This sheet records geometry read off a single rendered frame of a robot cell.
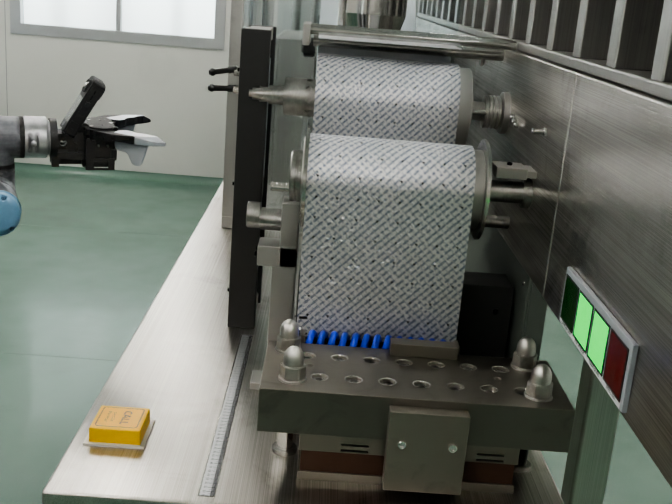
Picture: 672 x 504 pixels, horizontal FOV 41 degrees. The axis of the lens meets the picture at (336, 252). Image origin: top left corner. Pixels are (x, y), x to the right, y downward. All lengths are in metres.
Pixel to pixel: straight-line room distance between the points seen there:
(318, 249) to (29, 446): 2.05
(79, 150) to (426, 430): 0.89
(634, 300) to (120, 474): 0.68
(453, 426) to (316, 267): 0.31
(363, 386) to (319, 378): 0.06
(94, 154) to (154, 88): 5.26
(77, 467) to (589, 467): 0.85
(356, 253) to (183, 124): 5.72
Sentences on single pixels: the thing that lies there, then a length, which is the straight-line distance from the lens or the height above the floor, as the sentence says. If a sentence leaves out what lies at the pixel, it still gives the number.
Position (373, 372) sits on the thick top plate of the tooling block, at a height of 1.03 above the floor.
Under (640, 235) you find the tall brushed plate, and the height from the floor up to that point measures 1.31.
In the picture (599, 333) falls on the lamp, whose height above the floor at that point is 1.19.
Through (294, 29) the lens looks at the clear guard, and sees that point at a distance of 2.27.
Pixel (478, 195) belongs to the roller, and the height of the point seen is 1.25.
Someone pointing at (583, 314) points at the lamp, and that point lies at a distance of 1.04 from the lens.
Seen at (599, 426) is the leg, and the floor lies 0.85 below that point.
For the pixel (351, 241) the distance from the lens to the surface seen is 1.28.
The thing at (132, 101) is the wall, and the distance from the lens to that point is 7.01.
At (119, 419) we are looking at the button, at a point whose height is 0.92.
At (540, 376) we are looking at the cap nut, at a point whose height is 1.06.
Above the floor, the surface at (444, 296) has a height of 1.10.
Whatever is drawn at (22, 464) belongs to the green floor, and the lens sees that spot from 3.09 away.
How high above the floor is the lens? 1.52
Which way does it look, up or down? 16 degrees down
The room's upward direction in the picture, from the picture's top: 5 degrees clockwise
